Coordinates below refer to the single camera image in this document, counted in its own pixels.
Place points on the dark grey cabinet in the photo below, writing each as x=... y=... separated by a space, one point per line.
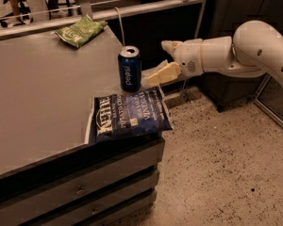
x=234 y=32

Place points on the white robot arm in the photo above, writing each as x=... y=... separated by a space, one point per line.
x=255 y=48

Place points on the grey drawer cabinet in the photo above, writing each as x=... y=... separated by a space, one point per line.
x=44 y=184

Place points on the blue pepsi can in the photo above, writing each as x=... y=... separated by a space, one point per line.
x=130 y=68

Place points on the blue kettle chip bag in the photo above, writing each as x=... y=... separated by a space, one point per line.
x=118 y=116

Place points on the green kettle chip bag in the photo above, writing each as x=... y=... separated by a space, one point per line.
x=81 y=32

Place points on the grey metal railing frame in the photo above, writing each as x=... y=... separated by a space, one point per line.
x=38 y=68

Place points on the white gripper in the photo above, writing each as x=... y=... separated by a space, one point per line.
x=188 y=57

